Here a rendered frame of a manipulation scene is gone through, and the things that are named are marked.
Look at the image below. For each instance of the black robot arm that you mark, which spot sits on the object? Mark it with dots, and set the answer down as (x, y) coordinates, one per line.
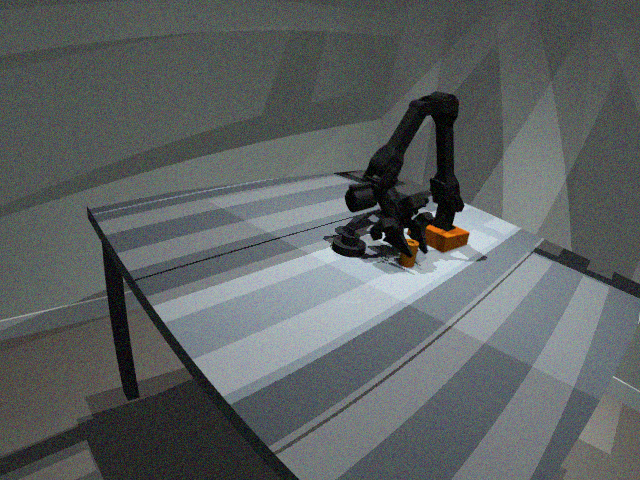
(388, 160)

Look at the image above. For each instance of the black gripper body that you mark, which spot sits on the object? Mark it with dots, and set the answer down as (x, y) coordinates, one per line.
(393, 220)

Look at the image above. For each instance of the black round pedestal with short shaft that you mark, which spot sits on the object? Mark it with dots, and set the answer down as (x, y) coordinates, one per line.
(349, 244)

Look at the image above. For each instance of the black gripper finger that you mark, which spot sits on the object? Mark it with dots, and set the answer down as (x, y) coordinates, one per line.
(397, 239)
(419, 235)

